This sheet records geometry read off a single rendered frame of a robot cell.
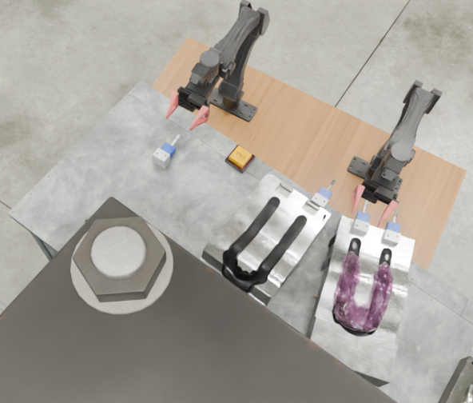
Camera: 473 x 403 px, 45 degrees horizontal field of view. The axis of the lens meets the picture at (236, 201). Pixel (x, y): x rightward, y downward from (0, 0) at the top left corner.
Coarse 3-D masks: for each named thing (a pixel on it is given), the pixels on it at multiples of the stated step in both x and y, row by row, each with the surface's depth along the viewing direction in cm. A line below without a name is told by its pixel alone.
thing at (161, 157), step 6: (174, 138) 208; (168, 144) 205; (156, 150) 202; (162, 150) 203; (168, 150) 204; (174, 150) 206; (156, 156) 201; (162, 156) 202; (168, 156) 202; (156, 162) 205; (162, 162) 202; (168, 162) 205
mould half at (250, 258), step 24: (264, 192) 195; (240, 216) 192; (288, 216) 192; (312, 216) 193; (216, 240) 182; (264, 240) 188; (312, 240) 190; (216, 264) 183; (240, 264) 179; (288, 264) 185; (264, 288) 177
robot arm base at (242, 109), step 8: (216, 88) 221; (216, 96) 219; (216, 104) 218; (224, 104) 216; (232, 104) 214; (240, 104) 219; (248, 104) 219; (232, 112) 217; (240, 112) 217; (248, 112) 218; (248, 120) 216
